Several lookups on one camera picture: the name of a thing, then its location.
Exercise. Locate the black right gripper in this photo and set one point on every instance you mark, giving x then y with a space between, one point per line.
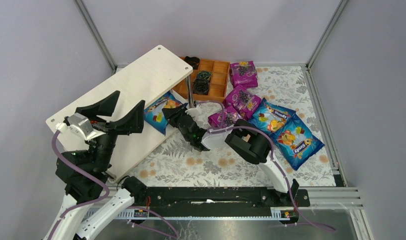
180 117

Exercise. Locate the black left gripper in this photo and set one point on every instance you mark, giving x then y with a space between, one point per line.
108 124

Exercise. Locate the blue candy bag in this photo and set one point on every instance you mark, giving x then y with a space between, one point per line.
153 114
296 142
269 117

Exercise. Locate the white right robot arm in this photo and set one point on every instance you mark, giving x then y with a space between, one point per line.
250 143

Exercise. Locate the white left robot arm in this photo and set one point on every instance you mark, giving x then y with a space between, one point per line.
84 172

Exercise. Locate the white wooden two-tier shelf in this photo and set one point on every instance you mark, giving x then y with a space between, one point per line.
147 78

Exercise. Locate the purple candy bag near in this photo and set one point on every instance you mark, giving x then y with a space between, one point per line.
224 118

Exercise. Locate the purple candy bag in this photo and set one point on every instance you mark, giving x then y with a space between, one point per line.
244 102
224 118
244 74

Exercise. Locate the purple candy bag middle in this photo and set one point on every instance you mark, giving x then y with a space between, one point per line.
244 102

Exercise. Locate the purple candy bag far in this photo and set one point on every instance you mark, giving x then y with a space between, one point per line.
244 74

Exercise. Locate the black coiled item bottom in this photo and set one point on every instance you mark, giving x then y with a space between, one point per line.
201 87

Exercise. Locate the black coiled item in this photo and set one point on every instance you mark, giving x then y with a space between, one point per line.
193 61
204 75
201 87

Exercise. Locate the floral patterned table mat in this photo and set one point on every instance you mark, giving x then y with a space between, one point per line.
175 163

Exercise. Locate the black coiled item middle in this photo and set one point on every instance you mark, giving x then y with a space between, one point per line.
204 75

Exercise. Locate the black coiled item top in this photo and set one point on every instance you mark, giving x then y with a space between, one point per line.
193 61

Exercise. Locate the orange wooden compartment tray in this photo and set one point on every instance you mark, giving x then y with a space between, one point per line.
218 83

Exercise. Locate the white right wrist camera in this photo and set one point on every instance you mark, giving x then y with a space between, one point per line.
194 111

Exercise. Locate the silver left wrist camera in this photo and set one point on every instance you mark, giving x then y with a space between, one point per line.
79 125

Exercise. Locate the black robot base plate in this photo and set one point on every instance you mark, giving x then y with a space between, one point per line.
220 199

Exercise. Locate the slotted cable duct rail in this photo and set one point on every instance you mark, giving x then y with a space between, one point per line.
257 214

